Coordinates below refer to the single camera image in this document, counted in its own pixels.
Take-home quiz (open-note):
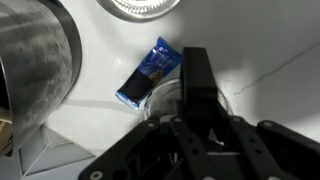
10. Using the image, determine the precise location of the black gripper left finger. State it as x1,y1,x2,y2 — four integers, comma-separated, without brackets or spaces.
78,47,208,180

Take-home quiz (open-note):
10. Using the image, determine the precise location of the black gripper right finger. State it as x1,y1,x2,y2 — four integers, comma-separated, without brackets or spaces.
198,47,320,180

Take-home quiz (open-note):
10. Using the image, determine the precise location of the blue snack packet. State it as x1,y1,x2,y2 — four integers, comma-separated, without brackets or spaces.
115,36,183,110

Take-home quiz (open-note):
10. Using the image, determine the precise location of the small round metal bowl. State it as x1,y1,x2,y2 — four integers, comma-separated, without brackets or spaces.
96,0,183,24

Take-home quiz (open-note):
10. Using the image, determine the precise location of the steel utensil holder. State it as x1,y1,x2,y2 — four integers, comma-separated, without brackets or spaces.
0,0,83,158

